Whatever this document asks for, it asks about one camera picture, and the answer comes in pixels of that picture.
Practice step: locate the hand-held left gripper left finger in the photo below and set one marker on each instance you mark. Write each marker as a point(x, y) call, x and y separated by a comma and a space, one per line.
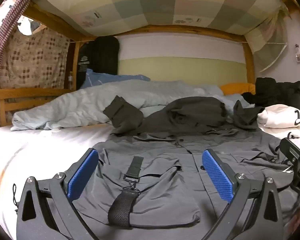
point(82, 173)

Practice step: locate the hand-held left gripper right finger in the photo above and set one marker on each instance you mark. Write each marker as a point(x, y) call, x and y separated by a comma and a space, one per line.
point(218, 177)

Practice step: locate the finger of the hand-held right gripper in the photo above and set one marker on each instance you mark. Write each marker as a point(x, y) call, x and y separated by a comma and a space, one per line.
point(291, 150)

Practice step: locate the grey jacket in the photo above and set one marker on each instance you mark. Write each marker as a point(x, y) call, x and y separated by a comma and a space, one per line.
point(165, 180)

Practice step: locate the white garment with black print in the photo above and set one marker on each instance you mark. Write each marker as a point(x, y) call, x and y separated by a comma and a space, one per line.
point(282, 120)

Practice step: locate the white bed sheet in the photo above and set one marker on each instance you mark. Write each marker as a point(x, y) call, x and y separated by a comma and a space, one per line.
point(40, 160)

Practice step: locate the black puffy jacket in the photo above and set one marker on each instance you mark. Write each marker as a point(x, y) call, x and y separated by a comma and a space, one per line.
point(277, 90)

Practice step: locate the light blue duvet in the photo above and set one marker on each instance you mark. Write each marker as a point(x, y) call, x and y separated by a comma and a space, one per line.
point(90, 105)

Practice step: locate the orange pillow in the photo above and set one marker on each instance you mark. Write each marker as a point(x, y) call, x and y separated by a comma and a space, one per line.
point(237, 88)

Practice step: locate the blue pillow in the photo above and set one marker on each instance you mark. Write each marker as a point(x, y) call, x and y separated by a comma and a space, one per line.
point(97, 77)

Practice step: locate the black hanging bag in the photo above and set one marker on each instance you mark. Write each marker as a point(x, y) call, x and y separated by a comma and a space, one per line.
point(100, 55)

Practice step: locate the brown patterned curtain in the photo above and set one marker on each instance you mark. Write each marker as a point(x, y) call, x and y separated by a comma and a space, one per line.
point(37, 60)

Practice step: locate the red white striped cloth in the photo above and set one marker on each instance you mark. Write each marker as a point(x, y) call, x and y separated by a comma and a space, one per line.
point(7, 30)

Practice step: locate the pastel checked canopy cloth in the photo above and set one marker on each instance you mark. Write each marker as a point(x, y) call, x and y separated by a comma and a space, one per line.
point(165, 2)

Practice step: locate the wooden bunk bed frame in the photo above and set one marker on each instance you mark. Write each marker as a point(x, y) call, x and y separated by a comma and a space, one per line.
point(35, 96)

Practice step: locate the small wall hook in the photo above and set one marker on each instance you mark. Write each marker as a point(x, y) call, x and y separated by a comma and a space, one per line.
point(299, 55)

